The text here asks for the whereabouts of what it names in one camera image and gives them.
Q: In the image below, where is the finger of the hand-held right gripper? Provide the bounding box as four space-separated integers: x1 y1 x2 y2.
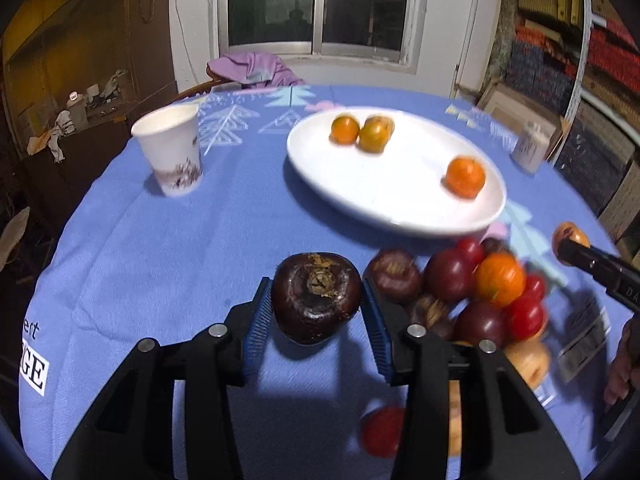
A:
556 240 613 286

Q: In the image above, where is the small orange tangerine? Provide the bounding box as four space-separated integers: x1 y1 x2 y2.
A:
330 115 361 145

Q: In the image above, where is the white panel board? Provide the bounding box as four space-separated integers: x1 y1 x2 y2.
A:
450 0 483 101

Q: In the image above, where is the tan loquat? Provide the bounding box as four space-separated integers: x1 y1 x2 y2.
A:
447 380 463 457
502 339 551 391
551 221 591 266

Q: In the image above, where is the small yellow tangerine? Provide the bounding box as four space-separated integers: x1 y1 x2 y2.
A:
358 115 394 154

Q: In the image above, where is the brown wooden glass cabinet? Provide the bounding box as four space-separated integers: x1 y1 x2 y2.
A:
0 0 178 241

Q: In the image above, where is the white metal shelf rack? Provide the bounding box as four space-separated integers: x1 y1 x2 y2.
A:
550 0 640 161

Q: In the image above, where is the person's right hand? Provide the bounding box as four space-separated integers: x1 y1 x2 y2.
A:
602 317 640 406

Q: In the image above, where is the large orange tangerine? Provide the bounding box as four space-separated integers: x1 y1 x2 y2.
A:
442 156 487 200

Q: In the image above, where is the wooden picture frame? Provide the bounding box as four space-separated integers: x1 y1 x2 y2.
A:
475 77 563 161

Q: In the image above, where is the green patterned board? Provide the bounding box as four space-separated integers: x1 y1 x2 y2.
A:
482 0 521 96

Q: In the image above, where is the blue printed tablecloth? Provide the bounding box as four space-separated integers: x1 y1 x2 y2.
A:
20 84 626 480

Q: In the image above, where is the wooden chair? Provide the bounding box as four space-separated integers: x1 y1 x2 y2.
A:
177 77 236 103

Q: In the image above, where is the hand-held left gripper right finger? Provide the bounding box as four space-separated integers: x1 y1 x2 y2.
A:
361 276 581 480

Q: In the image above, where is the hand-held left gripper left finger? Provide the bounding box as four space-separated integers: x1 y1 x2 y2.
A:
52 276 275 480

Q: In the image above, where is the medium orange tangerine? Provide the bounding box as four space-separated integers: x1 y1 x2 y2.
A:
474 252 527 308

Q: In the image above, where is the white beverage can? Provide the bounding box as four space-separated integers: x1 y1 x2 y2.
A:
510 121 550 173

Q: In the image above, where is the white framed sliding window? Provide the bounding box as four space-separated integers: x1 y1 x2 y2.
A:
215 0 431 66

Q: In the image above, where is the red cherry tomato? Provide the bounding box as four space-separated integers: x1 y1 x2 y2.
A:
502 296 546 341
360 405 407 458
522 274 547 303
454 236 486 268

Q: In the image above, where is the white oval plate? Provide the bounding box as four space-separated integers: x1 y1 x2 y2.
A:
286 106 507 238

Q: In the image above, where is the white paper cup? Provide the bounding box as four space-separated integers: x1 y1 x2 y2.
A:
131 105 203 197

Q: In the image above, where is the dark brown water chestnut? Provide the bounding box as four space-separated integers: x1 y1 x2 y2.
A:
364 249 423 305
406 294 456 341
271 252 362 346

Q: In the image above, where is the purple jacket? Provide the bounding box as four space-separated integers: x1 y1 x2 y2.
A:
206 51 306 90

